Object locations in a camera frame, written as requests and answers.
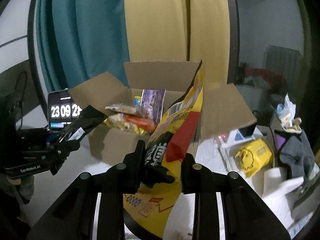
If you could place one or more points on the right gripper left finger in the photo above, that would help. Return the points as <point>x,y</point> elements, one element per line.
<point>116,181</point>

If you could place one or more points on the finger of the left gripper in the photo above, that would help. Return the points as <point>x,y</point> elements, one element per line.
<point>64,147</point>

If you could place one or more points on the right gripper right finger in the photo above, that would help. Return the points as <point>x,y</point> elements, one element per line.
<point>201,181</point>

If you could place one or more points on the dark blue snack box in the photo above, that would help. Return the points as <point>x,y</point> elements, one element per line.
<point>88,120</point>

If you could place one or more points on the yellow black snack bag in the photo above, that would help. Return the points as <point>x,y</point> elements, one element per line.
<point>147,211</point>

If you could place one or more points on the orange snack bag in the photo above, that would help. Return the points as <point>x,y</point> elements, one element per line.
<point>130,123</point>

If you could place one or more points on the clear bag brown snacks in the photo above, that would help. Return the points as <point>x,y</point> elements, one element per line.
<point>123,108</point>

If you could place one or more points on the purple snack bag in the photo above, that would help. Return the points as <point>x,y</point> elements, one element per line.
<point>152,102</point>

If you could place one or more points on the tablet showing clock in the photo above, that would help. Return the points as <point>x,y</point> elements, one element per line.
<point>62,110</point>

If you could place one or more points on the yellow plastic bag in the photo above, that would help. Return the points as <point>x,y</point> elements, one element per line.
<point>254,156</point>

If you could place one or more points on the brown cardboard box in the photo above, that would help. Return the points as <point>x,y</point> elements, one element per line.
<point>155,87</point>

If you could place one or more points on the dark grey bag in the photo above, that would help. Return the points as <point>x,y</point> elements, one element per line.
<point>295,154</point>

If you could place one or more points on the white crumpled wrappers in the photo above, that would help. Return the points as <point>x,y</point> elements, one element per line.
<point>285,113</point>

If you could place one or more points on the teal curtain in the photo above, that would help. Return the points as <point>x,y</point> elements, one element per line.
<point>80,39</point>

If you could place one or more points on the yellow curtain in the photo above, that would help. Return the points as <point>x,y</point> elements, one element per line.
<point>180,30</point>

